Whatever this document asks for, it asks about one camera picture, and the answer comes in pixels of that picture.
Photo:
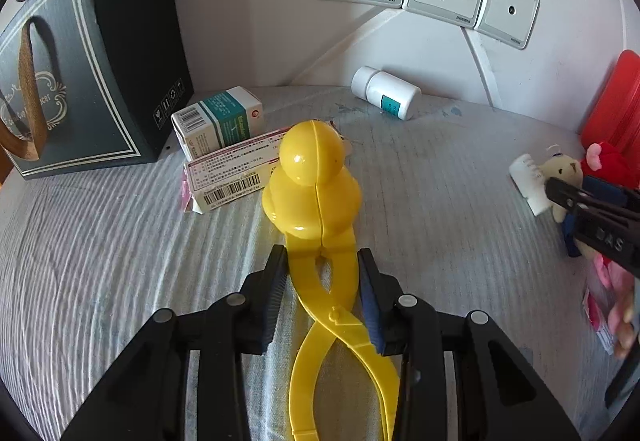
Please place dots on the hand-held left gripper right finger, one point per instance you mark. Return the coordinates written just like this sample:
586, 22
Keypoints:
372, 311

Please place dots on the cream bear plush blue outfit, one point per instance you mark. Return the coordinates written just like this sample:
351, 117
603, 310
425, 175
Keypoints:
562, 168

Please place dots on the dark gift bag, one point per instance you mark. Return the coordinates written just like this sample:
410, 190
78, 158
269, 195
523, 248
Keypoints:
125, 46

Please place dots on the red plastic case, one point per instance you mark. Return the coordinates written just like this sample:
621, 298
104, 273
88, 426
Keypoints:
620, 91

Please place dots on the person's right hand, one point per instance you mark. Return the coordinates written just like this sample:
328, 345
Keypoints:
625, 321

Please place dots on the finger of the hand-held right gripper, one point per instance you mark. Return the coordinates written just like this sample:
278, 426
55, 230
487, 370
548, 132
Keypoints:
607, 188
565, 191

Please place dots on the white wall jack plate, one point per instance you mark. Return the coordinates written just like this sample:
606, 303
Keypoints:
510, 11

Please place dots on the blue white crinkled tablecloth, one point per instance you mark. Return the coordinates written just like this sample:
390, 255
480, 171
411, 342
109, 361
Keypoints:
125, 246

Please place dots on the teal white medicine box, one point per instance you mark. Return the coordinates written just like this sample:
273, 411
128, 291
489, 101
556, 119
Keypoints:
225, 118

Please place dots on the white medicine bottle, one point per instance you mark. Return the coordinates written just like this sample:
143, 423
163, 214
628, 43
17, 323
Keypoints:
385, 91

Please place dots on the small pink white packet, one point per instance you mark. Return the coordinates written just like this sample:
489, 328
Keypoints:
595, 313

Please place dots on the small white ribbed object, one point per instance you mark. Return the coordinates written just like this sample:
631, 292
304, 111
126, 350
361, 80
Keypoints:
529, 183

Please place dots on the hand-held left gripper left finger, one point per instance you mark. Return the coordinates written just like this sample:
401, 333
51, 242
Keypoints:
275, 301

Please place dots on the flat pink white box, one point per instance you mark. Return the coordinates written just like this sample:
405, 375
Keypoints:
230, 173

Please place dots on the pink pig plush red dress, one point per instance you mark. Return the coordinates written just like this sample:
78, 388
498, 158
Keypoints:
607, 163

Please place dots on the yellow duck snowball clip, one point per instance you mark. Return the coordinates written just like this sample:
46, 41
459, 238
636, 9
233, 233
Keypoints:
310, 181

